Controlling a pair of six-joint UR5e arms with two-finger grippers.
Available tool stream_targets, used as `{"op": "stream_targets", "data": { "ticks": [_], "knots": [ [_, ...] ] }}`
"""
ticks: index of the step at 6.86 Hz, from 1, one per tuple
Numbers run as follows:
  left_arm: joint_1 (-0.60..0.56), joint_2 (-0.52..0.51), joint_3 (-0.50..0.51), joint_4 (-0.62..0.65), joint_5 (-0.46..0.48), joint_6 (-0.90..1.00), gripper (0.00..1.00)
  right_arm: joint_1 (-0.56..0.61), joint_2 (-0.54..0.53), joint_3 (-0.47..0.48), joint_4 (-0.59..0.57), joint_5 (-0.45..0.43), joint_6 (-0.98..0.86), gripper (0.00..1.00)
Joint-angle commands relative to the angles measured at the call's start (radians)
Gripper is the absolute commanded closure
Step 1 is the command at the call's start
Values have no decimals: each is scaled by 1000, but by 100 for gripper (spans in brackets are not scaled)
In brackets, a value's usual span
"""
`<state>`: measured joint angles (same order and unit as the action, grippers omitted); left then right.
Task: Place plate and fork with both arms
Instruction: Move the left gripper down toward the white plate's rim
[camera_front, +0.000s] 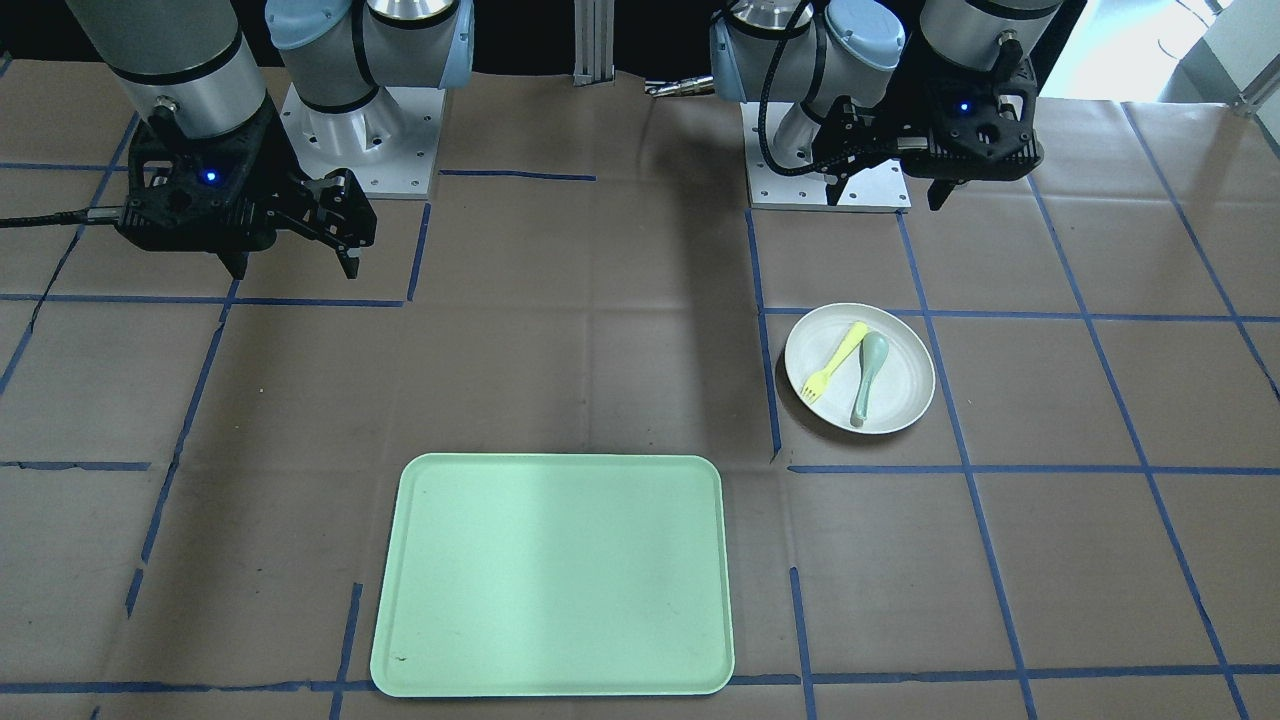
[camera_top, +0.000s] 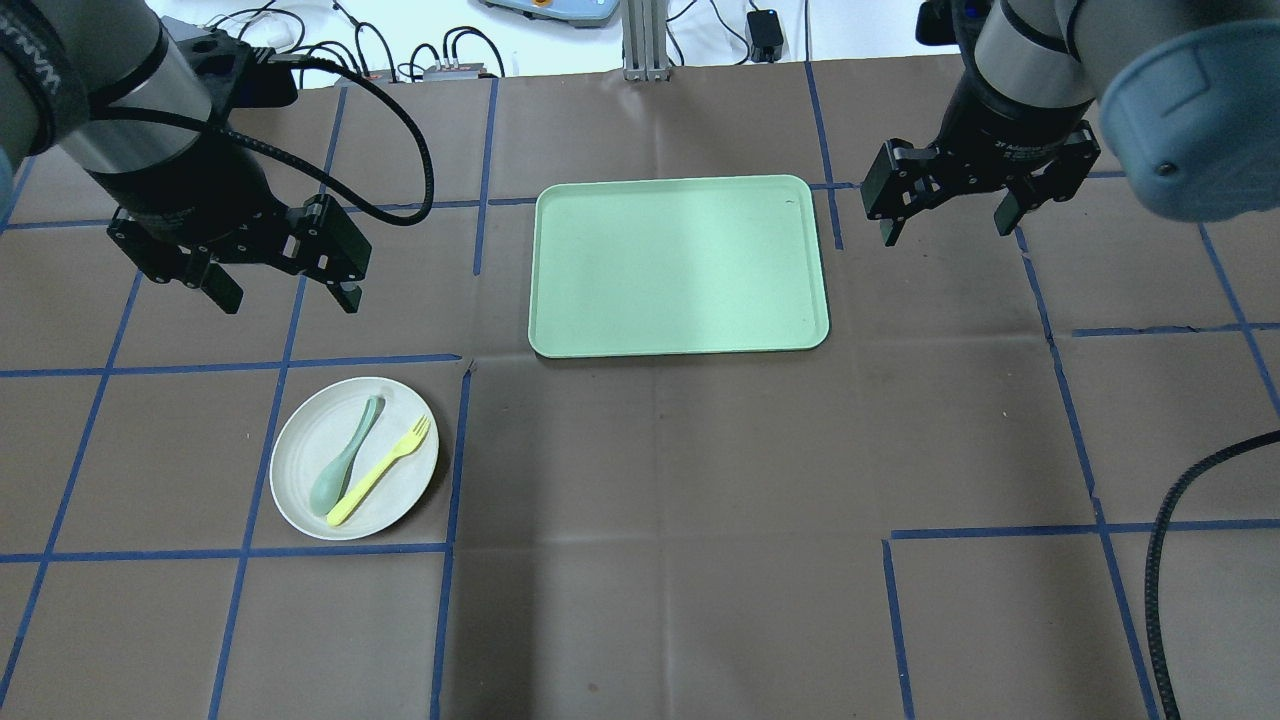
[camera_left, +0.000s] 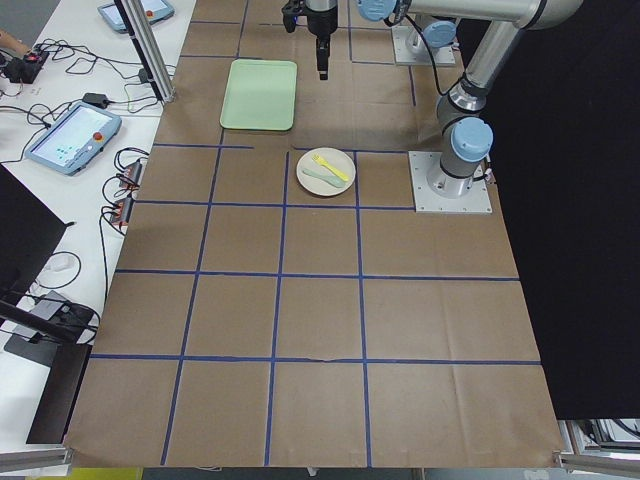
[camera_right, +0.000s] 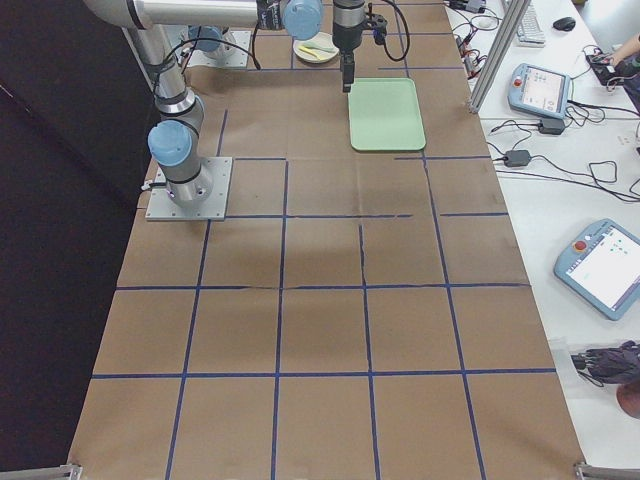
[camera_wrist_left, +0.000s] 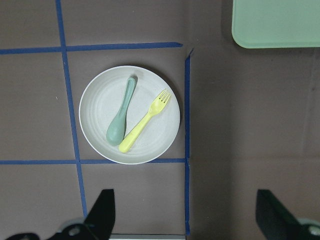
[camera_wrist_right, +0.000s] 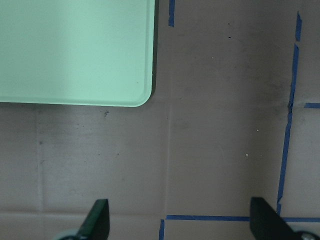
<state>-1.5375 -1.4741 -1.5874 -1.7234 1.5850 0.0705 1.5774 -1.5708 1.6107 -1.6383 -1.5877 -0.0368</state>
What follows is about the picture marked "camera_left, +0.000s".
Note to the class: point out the black monitor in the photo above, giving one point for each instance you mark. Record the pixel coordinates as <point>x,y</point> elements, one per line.
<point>30,233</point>

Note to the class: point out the brown paper table cover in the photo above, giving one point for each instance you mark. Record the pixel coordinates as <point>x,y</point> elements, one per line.
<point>250,323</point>

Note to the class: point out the white round plate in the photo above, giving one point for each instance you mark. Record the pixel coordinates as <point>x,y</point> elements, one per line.
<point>338,158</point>

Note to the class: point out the teal plastic spoon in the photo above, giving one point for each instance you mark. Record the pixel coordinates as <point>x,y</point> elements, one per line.
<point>331,180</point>

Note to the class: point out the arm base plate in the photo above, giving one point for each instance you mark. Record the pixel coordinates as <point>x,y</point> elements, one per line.
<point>436,192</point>
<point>409,49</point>

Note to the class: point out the far usb hub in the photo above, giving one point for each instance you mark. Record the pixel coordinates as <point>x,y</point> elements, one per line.
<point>129,177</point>

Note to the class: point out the yellow plastic fork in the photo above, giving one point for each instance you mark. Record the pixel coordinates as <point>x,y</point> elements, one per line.
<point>334,170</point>

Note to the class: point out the black power adapter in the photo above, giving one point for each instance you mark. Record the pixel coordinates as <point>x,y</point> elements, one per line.
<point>96,99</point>

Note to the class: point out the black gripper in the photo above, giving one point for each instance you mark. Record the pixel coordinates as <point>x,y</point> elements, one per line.
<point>320,22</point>

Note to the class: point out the light green plastic tray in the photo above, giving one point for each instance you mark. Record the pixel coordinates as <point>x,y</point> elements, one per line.
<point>260,95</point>

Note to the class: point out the near usb hub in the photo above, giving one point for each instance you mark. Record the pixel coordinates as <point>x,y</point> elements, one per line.
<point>121,213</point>

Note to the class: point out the usb hub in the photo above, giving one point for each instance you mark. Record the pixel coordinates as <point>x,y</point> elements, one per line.
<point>129,177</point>
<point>121,213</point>

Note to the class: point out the aluminium frame post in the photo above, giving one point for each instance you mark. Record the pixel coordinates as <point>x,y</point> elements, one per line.
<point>144,42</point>

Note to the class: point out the near blue teach pendant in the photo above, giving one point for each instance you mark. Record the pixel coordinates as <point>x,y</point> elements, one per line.
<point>75,138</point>

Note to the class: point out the black device with red button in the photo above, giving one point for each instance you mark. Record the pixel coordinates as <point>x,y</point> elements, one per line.
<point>26,69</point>

